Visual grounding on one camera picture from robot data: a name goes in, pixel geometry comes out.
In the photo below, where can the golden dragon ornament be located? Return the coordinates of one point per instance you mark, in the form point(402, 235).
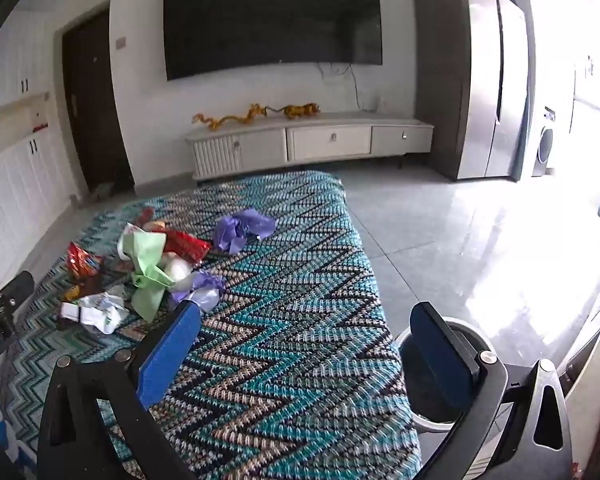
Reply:
point(252, 112)

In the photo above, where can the orange snack wrapper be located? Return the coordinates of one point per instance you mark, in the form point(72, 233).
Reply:
point(82, 260)

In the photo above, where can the white plastic ball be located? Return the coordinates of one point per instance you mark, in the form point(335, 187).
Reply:
point(177, 270)

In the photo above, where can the white television cabinet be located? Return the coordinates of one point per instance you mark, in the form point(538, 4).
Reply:
point(325, 141)

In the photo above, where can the golden tiger ornament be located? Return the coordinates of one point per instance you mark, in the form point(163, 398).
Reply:
point(300, 110)

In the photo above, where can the silver refrigerator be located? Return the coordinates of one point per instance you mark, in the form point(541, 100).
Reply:
point(490, 85)

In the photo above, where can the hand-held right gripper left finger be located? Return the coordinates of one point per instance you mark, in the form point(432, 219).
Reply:
point(172, 355)

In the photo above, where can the zigzag knitted blanket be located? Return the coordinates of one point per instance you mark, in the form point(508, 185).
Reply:
point(290, 310)

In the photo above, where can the white wrapper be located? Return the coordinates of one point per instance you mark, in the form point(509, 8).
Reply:
point(100, 310)

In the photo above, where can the yellow red wrapper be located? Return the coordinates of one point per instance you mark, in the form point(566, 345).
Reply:
point(152, 220)

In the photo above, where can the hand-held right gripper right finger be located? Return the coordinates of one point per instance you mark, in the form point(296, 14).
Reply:
point(437, 342)

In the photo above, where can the purple paper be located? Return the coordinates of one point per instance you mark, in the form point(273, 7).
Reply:
point(240, 230)

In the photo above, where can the dark brown tall cabinet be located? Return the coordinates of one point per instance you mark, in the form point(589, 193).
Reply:
point(440, 75)

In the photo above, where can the wall switch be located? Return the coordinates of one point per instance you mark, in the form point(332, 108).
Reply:
point(121, 43)

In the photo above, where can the lavender plastic bag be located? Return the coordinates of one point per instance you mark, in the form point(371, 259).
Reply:
point(206, 290)

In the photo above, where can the white wall cupboard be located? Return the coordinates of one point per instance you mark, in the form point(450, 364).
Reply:
point(10, 190)

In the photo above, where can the green paper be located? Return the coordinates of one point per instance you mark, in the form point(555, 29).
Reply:
point(147, 260)

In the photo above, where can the white washing machine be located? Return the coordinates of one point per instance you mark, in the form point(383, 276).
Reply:
point(545, 145)

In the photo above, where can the red snack packet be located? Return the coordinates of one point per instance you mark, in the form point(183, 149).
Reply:
point(190, 247)

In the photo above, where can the dark brown door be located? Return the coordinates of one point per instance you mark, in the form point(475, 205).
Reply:
point(95, 100)

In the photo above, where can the white bin with black liner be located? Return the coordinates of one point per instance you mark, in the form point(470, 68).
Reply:
point(430, 385)

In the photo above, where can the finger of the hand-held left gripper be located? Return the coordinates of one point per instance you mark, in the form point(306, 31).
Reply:
point(12, 287)

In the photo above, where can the black wall television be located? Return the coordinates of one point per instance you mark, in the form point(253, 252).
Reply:
point(270, 20)

